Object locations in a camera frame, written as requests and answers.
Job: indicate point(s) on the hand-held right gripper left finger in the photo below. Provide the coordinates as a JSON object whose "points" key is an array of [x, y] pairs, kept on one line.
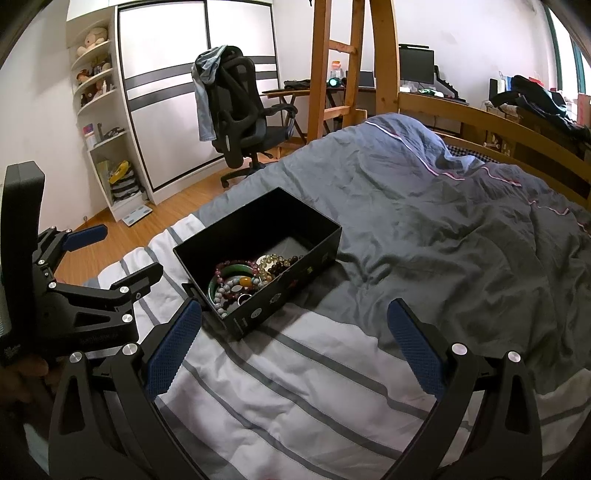
{"points": [[178, 346]]}

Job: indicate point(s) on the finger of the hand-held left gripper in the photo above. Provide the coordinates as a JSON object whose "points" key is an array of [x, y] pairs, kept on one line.
{"points": [[138, 277], [87, 234]]}

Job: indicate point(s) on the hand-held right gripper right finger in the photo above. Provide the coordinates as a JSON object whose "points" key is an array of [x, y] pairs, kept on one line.
{"points": [[415, 341]]}

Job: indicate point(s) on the black cardboard box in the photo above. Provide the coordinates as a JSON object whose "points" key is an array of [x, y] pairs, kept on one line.
{"points": [[286, 295]]}

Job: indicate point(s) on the person's left hand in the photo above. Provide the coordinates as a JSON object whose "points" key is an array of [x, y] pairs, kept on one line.
{"points": [[23, 378]]}

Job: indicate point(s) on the white bathroom scale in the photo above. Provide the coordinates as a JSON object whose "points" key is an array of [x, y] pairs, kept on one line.
{"points": [[136, 215]]}

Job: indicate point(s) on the green jade bangle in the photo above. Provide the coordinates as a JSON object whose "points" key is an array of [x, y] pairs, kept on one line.
{"points": [[212, 290]]}

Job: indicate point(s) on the yellow packaged bag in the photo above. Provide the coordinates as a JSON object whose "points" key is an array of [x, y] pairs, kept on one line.
{"points": [[121, 171]]}

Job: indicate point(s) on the white corner shelf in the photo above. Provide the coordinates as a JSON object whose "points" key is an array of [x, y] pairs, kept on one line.
{"points": [[121, 152]]}

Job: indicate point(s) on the grey duvet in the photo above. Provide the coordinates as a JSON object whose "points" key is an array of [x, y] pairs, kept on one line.
{"points": [[438, 254]]}

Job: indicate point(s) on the white sliding door wardrobe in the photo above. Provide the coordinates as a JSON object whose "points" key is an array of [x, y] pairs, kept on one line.
{"points": [[161, 115]]}

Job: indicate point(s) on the grey denim jacket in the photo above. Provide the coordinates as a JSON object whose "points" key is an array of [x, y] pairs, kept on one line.
{"points": [[205, 92]]}

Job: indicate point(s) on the beige plush toy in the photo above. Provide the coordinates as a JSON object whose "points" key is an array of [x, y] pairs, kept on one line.
{"points": [[94, 39]]}

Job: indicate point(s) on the checkered bedsheet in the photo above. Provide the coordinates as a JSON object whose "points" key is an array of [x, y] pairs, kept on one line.
{"points": [[464, 152]]}

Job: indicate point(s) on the black office chair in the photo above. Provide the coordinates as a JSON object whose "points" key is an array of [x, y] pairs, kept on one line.
{"points": [[240, 106]]}

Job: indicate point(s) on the wooden desk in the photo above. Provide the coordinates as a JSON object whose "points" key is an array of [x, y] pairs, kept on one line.
{"points": [[286, 92]]}

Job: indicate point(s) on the pile of dark clothes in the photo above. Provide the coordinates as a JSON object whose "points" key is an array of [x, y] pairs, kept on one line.
{"points": [[540, 99]]}

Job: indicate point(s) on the wooden bed ladder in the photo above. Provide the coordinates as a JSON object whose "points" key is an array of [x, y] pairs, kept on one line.
{"points": [[318, 69]]}

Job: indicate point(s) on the black computer monitor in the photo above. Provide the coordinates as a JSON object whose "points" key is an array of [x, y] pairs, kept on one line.
{"points": [[415, 64]]}

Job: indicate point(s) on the window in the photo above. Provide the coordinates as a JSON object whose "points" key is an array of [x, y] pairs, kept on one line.
{"points": [[565, 60]]}

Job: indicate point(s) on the wooden bed frame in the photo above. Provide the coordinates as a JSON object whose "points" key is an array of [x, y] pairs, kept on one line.
{"points": [[385, 55]]}

